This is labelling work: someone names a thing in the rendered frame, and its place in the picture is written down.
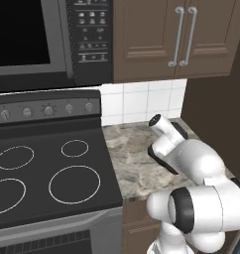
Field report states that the grey oven door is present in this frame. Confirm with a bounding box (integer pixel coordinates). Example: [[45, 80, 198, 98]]
[[0, 206, 123, 254]]

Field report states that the brown base cupboard door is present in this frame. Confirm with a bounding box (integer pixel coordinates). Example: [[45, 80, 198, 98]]
[[121, 223, 164, 254]]

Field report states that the microwave door with black window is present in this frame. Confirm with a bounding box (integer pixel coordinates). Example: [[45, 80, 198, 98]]
[[0, 0, 75, 79]]

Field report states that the black and steel microwave oven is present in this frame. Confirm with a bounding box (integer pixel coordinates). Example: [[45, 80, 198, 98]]
[[0, 0, 114, 94]]

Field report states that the dark brown tall cabinet panel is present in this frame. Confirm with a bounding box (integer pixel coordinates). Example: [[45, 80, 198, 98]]
[[180, 19, 240, 182]]

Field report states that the brown drawer front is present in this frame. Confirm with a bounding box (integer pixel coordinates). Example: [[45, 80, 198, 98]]
[[121, 198, 162, 230]]

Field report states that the silver cupboard handle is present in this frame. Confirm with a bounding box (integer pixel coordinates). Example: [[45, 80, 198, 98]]
[[179, 6, 198, 67], [168, 6, 185, 68]]

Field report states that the black stove with hob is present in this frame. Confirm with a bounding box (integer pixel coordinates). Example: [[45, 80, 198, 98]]
[[0, 88, 124, 254]]

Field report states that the brown wall cupboard door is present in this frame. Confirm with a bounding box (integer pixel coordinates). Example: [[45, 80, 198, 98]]
[[175, 0, 240, 79], [112, 0, 188, 84]]

